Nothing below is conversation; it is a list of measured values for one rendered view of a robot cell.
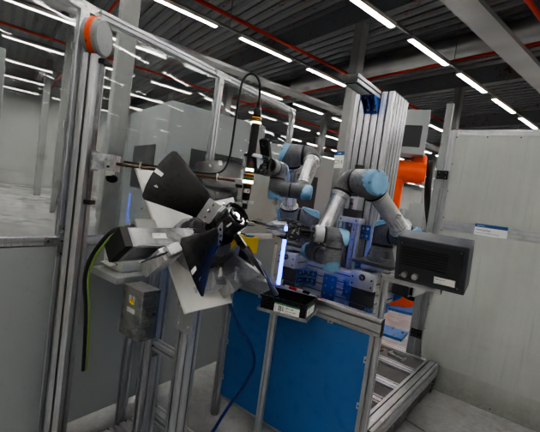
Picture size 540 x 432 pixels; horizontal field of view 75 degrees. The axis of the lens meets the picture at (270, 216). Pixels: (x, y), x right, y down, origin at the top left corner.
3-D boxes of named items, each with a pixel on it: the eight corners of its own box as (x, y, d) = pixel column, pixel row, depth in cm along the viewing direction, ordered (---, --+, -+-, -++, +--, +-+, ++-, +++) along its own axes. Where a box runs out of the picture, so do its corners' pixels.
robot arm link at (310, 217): (316, 231, 218) (320, 209, 218) (295, 227, 221) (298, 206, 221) (318, 229, 230) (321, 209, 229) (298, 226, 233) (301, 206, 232)
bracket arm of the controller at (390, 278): (380, 279, 150) (381, 273, 150) (382, 279, 152) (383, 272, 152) (440, 295, 136) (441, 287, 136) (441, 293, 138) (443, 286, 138)
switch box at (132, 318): (136, 327, 165) (141, 280, 164) (155, 338, 156) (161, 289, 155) (118, 331, 158) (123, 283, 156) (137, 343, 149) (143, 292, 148)
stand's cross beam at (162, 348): (151, 349, 162) (152, 340, 161) (159, 346, 165) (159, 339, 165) (177, 365, 151) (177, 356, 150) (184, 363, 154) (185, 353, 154)
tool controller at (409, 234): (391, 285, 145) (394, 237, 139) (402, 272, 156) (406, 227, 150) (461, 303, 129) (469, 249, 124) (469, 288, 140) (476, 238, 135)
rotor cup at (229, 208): (197, 220, 141) (218, 202, 135) (218, 212, 154) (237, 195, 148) (218, 249, 140) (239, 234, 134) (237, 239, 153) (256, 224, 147)
